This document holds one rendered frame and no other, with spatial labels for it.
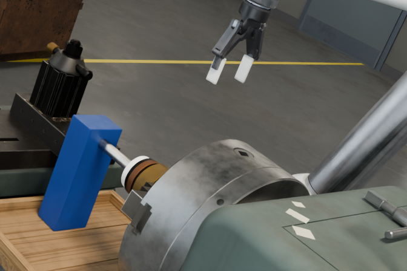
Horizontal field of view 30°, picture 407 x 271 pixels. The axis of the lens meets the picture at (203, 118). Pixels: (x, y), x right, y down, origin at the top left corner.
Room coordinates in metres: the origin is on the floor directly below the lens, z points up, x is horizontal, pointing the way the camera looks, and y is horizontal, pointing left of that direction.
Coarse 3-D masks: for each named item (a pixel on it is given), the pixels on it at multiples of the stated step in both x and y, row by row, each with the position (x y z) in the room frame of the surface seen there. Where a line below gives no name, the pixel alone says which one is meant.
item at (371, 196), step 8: (368, 192) 1.08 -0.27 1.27; (368, 200) 1.08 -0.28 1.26; (376, 200) 1.07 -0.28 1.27; (384, 200) 1.07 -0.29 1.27; (384, 208) 1.06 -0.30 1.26; (392, 208) 1.06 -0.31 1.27; (400, 208) 1.05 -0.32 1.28; (392, 216) 1.05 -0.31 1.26; (400, 216) 1.04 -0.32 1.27; (400, 224) 1.04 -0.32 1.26
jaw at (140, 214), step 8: (144, 184) 1.16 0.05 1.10; (152, 184) 1.17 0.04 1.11; (136, 192) 1.08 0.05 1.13; (144, 192) 1.10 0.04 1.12; (128, 200) 1.08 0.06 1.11; (136, 200) 1.07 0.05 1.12; (128, 208) 1.07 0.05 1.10; (136, 208) 1.06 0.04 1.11; (144, 208) 1.04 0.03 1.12; (128, 216) 1.06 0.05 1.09; (136, 216) 1.04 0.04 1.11; (144, 216) 1.04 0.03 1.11; (136, 224) 1.04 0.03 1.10; (144, 224) 1.03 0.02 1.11; (136, 232) 1.03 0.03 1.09
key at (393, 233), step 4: (400, 228) 0.98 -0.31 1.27; (404, 228) 0.99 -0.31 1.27; (388, 232) 0.95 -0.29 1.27; (392, 232) 0.95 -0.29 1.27; (396, 232) 0.96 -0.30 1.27; (400, 232) 0.97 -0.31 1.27; (404, 232) 0.98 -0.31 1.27; (388, 236) 0.95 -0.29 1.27; (392, 236) 0.95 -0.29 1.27; (396, 236) 0.96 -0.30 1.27; (400, 236) 0.97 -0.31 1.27; (404, 236) 0.98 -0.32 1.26
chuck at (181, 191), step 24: (216, 144) 1.13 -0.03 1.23; (240, 144) 1.16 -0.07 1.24; (192, 168) 1.07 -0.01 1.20; (216, 168) 1.07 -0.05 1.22; (240, 168) 1.08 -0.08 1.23; (168, 192) 1.04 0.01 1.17; (192, 192) 1.03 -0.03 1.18; (216, 192) 1.03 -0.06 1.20; (168, 216) 1.01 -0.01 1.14; (192, 216) 1.00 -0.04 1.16; (144, 240) 1.01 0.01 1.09; (168, 240) 0.99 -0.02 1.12; (120, 264) 1.04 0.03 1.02; (144, 264) 1.00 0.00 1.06
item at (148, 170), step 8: (144, 160) 1.24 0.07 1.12; (152, 160) 1.24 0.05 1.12; (136, 168) 1.22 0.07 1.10; (144, 168) 1.22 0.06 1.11; (152, 168) 1.21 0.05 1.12; (160, 168) 1.22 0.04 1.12; (168, 168) 1.24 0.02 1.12; (128, 176) 1.22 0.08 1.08; (136, 176) 1.21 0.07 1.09; (144, 176) 1.20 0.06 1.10; (152, 176) 1.20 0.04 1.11; (160, 176) 1.19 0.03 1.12; (128, 184) 1.21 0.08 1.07; (136, 184) 1.20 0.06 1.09; (128, 192) 1.22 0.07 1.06
